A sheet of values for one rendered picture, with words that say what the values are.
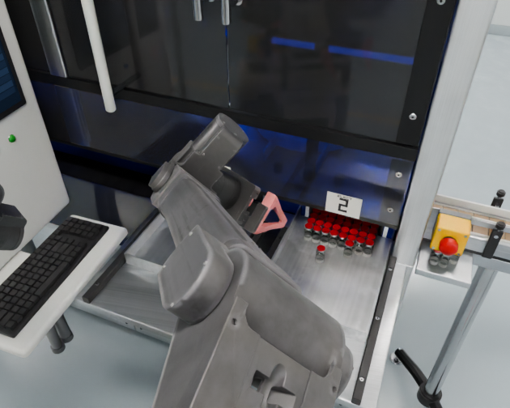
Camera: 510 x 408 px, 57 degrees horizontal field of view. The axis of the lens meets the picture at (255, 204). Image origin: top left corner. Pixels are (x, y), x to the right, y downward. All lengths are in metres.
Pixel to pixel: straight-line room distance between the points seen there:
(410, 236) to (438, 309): 1.21
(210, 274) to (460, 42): 0.76
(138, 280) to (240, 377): 0.96
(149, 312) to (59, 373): 1.10
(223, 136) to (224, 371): 0.45
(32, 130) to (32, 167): 0.10
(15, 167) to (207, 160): 0.81
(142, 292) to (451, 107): 0.77
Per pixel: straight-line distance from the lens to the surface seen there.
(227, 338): 0.22
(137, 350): 2.13
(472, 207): 1.34
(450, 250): 1.13
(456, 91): 0.96
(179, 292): 0.24
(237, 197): 0.72
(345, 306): 1.10
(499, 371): 2.25
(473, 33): 0.92
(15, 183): 1.38
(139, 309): 1.11
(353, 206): 1.13
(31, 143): 1.40
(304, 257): 1.19
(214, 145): 0.63
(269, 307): 0.24
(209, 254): 0.24
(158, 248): 1.23
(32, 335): 1.25
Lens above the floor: 1.74
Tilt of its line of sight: 40 degrees down
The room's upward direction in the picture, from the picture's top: straight up
